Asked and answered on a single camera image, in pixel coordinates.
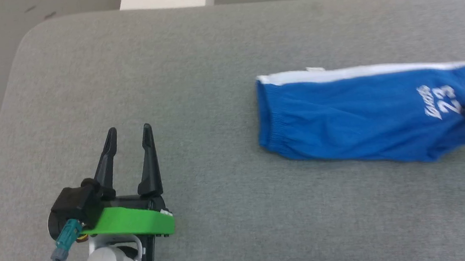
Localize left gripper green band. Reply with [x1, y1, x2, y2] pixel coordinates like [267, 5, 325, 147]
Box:
[71, 121, 180, 261]

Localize blue Lakers 23 shorts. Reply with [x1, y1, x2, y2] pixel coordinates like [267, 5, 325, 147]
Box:
[251, 51, 465, 180]

